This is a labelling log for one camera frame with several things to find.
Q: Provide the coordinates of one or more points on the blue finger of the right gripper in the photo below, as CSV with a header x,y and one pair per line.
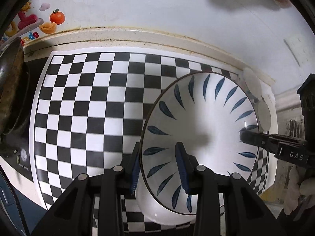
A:
x,y
261,140

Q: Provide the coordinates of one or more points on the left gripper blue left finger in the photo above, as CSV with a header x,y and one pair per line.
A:
x,y
135,168

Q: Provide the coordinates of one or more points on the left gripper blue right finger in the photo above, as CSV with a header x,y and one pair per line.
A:
x,y
185,165

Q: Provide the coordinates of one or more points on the white plate small floral mark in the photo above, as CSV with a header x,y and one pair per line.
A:
x,y
153,211

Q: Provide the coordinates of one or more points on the white plate blue leaf pattern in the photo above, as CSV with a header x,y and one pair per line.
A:
x,y
206,112

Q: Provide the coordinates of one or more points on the white bowl back patterned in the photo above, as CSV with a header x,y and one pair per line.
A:
x,y
252,83

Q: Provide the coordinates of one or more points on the white gloved right hand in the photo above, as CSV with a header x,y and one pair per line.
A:
x,y
297,187

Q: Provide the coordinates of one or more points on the black white checkered mat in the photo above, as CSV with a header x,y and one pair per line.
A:
x,y
90,105

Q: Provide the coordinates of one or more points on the black induction cooktop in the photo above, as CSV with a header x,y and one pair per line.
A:
x,y
15,141

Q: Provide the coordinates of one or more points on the small bag of nuts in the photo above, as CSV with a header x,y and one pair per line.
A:
x,y
284,4

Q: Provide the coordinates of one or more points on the white triple wall socket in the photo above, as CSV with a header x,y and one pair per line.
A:
x,y
299,49

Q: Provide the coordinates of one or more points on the colourful wall stickers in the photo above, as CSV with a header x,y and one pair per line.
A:
x,y
36,19

